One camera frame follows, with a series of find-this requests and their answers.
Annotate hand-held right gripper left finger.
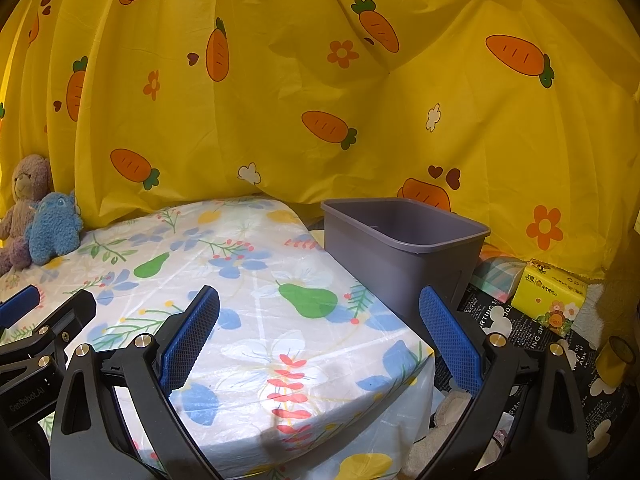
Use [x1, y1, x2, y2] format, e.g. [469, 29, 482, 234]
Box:
[50, 284, 221, 480]

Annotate grey plastic bin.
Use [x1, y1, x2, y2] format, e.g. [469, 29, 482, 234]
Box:
[320, 198, 492, 323]

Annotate beige plush toy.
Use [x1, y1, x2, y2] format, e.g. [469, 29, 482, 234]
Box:
[402, 389, 476, 478]

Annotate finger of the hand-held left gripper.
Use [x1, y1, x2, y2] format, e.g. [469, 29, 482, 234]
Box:
[0, 288, 97, 376]
[0, 284, 41, 331]

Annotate brown teddy bear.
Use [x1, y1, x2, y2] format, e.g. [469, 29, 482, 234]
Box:
[0, 154, 55, 273]

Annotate checkered pastel packet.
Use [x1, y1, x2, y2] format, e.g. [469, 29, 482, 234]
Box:
[472, 255, 526, 297]

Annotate yellow carrot print curtain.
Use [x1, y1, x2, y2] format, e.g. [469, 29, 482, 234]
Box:
[0, 0, 640, 281]

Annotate blue plush toy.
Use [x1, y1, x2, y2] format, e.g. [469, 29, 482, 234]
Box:
[25, 190, 83, 266]

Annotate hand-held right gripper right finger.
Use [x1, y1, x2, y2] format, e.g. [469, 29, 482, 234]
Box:
[418, 285, 588, 480]

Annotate yellow tape roll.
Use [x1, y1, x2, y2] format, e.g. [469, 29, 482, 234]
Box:
[596, 337, 637, 393]

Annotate black printed cloth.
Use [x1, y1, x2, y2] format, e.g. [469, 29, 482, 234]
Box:
[430, 285, 640, 480]

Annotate yellow tissue pack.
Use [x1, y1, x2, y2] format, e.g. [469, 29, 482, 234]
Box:
[511, 260, 590, 338]

